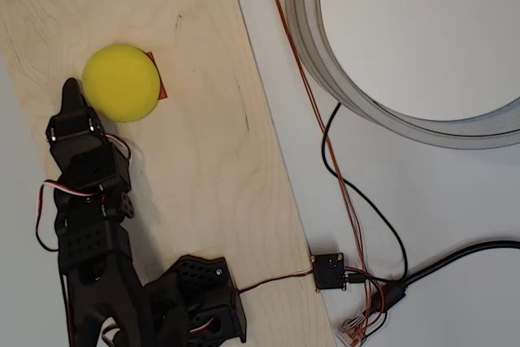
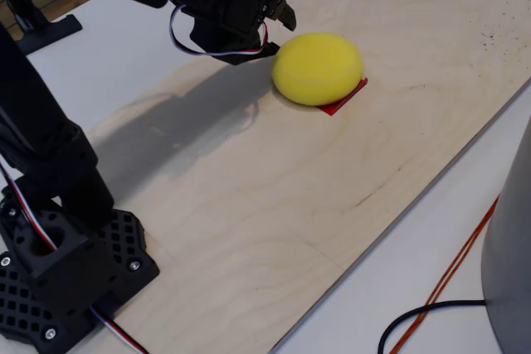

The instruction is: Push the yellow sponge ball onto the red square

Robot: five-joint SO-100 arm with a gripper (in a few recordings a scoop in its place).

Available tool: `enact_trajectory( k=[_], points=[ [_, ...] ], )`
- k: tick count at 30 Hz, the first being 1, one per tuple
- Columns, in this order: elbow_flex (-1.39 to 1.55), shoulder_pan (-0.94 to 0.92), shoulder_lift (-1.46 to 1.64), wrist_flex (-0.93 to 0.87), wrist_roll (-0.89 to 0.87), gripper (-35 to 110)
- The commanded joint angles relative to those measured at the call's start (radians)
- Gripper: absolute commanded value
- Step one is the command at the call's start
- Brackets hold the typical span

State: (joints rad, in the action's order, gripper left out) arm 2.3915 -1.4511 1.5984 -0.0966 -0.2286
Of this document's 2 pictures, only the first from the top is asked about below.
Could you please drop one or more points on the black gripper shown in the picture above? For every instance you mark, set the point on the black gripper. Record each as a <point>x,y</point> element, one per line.
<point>74,127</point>

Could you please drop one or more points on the yellow round sponge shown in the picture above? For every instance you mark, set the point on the yellow round sponge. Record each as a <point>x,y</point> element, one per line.
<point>122,83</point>

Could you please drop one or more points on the red square plate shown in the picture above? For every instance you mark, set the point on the red square plate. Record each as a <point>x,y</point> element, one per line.
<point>163,94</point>

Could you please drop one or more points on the light plywood board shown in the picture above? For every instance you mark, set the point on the light plywood board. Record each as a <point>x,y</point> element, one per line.
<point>203,140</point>

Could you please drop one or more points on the grey round lamp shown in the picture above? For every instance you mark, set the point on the grey round lamp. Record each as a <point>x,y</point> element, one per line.
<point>302,18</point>

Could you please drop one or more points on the black controller board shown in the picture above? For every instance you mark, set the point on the black controller board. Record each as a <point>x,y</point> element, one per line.
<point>329,271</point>

